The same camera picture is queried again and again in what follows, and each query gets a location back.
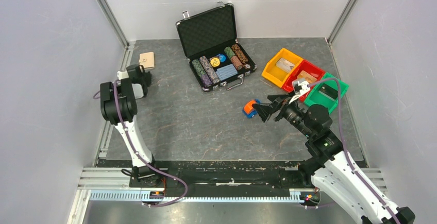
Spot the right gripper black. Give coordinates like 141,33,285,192
252,89,314,138

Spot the beige leather card holder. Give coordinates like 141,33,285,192
138,51,155,70

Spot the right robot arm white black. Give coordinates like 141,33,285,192
252,94,415,223

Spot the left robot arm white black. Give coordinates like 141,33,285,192
99,64,163,187

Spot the white card in yellow bin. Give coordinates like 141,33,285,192
276,58,295,74

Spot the orange card in red bin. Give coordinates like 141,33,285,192
297,71,317,84

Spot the black card in green bin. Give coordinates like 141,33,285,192
318,84,338,101

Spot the orange blue toy car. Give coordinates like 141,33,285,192
242,99,261,118

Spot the yellow plastic bin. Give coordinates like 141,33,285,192
261,48,304,88

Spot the red plastic bin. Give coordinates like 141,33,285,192
281,60,326,93

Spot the green plastic bin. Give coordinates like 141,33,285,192
304,80,339,113

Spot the black poker chip case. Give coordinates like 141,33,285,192
176,2,257,92

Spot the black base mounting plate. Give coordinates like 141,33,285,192
129,161,332,198

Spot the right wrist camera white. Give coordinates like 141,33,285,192
289,79,311,104

